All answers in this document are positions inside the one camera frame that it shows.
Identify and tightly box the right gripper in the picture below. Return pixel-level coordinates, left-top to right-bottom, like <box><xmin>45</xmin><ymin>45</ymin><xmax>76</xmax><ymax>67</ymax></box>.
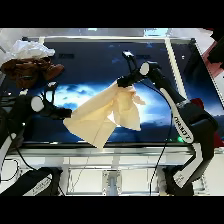
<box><xmin>116</xmin><ymin>71</ymin><xmax>143</xmax><ymax>89</ymax></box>

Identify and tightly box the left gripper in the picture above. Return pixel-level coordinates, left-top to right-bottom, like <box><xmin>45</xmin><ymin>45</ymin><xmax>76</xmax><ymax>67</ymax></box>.
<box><xmin>44</xmin><ymin>102</ymin><xmax>73</xmax><ymax>121</ymax></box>

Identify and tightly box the cream shirt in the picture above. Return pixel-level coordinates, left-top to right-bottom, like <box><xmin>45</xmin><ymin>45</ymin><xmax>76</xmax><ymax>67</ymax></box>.
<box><xmin>62</xmin><ymin>80</ymin><xmax>147</xmax><ymax>150</ymax></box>

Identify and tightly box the brown garment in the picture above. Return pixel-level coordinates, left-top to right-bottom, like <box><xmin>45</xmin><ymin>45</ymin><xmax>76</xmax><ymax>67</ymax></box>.
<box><xmin>0</xmin><ymin>56</ymin><xmax>65</xmax><ymax>90</ymax></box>

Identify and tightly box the white garment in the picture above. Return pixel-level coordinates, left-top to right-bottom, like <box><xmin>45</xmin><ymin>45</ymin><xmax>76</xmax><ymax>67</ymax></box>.
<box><xmin>2</xmin><ymin>39</ymin><xmax>56</xmax><ymax>63</ymax></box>

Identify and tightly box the black garment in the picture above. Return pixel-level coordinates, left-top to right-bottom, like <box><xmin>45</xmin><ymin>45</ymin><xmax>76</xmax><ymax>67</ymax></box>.
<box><xmin>206</xmin><ymin>29</ymin><xmax>224</xmax><ymax>70</ymax></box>

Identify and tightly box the silver frame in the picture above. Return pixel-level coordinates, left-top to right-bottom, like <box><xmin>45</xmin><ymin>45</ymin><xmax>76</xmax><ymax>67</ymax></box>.
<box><xmin>0</xmin><ymin>145</ymin><xmax>224</xmax><ymax>197</ymax></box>

